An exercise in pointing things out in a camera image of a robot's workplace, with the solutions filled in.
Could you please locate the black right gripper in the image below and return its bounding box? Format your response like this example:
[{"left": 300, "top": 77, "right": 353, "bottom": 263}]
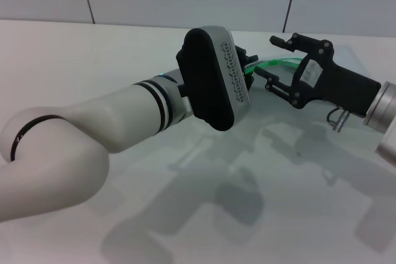
[{"left": 255, "top": 32, "right": 382, "bottom": 119}]

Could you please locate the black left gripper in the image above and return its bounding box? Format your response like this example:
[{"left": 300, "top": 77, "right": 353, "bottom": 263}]
[{"left": 234, "top": 46, "right": 259, "bottom": 89}]

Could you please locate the clear green-zip document bag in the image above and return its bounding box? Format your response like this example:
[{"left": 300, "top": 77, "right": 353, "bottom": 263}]
[{"left": 246, "top": 44, "right": 364, "bottom": 92}]

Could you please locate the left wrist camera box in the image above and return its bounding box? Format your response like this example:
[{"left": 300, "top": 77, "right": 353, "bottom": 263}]
[{"left": 175, "top": 25, "right": 252, "bottom": 132}]

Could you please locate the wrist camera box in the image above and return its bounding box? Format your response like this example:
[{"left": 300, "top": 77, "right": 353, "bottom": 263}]
[
  {"left": 175, "top": 25, "right": 252, "bottom": 132},
  {"left": 374, "top": 127, "right": 396, "bottom": 168}
]

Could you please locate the right wrist cable connector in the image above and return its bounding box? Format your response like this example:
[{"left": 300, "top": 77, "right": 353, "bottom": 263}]
[{"left": 327, "top": 107, "right": 350, "bottom": 132}]

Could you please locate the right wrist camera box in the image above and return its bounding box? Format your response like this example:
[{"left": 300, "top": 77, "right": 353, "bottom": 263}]
[{"left": 374, "top": 127, "right": 396, "bottom": 168}]

